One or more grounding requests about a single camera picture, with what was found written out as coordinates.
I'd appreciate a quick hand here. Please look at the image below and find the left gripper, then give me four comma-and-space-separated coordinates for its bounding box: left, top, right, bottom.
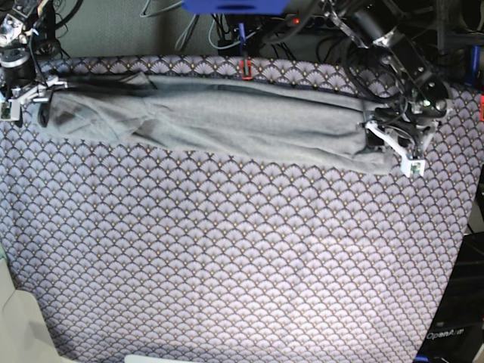
361, 107, 441, 159

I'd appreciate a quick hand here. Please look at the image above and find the black OpenArm box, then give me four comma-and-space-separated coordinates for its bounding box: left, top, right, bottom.
419, 232, 483, 362

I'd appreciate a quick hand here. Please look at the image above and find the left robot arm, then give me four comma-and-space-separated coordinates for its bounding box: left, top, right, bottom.
321, 1, 451, 161

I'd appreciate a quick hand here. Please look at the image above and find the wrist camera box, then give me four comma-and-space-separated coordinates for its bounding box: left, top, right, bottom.
1, 101, 21, 122
400, 157, 426, 178

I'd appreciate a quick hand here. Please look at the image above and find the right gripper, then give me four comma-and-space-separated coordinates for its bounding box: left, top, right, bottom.
7, 76, 68, 127

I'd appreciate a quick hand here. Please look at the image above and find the fan-patterned purple tablecloth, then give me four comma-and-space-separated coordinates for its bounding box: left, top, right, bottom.
0, 54, 484, 363

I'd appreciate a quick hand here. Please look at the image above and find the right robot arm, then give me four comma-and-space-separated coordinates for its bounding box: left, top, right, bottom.
1, 1, 67, 127

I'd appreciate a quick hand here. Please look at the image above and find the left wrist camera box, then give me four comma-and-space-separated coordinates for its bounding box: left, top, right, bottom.
400, 157, 426, 178

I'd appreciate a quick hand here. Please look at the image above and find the red table clamp centre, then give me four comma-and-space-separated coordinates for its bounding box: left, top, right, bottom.
240, 59, 253, 80

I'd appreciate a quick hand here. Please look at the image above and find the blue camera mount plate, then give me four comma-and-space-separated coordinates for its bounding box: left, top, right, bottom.
182, 0, 289, 15

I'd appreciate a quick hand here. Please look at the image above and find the grey T-shirt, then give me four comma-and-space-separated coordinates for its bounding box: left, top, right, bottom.
44, 73, 392, 175

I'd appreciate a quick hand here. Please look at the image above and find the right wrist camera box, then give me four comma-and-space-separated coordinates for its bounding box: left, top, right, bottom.
1, 101, 21, 122

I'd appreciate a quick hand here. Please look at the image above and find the blue post right edge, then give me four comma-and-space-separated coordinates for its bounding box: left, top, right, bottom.
466, 45, 480, 85

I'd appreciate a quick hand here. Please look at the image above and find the blue clamp handle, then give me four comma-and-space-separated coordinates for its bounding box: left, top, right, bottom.
237, 23, 247, 51

